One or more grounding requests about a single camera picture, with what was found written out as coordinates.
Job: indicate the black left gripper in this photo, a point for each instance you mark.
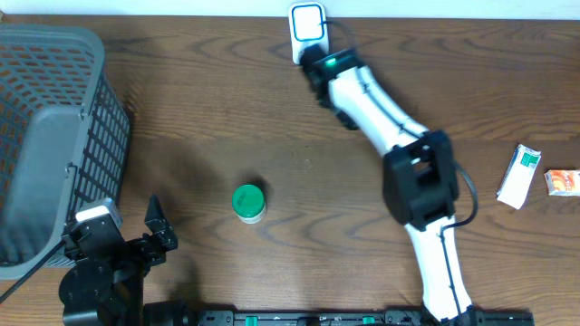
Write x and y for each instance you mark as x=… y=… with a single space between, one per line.
x=151 y=250

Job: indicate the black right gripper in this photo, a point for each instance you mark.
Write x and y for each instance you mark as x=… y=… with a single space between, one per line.
x=345 y=121

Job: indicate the green-lid seasoning jar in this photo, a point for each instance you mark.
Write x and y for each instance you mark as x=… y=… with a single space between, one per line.
x=249 y=204

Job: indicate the white green-label small box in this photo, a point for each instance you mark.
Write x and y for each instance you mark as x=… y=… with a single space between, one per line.
x=518 y=177

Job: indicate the orange snack packet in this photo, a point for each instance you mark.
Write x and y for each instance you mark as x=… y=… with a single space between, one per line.
x=562 y=183

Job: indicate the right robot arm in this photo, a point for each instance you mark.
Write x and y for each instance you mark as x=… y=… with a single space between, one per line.
x=419 y=174

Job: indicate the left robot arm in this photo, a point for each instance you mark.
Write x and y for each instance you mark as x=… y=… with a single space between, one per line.
x=105 y=287

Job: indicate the white barcode scanner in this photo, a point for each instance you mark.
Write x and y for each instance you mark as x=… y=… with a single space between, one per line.
x=307 y=28

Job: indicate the grey plastic mesh basket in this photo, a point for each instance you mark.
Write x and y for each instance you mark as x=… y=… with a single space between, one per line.
x=64 y=137

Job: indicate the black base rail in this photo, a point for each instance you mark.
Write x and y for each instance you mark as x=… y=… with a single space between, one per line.
x=178 y=313

